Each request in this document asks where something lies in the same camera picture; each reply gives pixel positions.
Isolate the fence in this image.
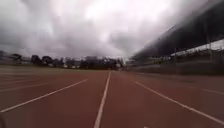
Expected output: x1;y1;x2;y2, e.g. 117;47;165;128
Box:
126;49;224;76

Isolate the row of trees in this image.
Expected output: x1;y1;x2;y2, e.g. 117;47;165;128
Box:
29;54;125;71

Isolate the grandstand building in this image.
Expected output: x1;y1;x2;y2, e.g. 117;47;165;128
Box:
125;1;224;75

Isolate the green grass field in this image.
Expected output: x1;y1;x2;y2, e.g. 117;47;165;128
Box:
0;64;111;75

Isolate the red running track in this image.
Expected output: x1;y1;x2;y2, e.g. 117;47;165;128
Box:
0;68;224;128

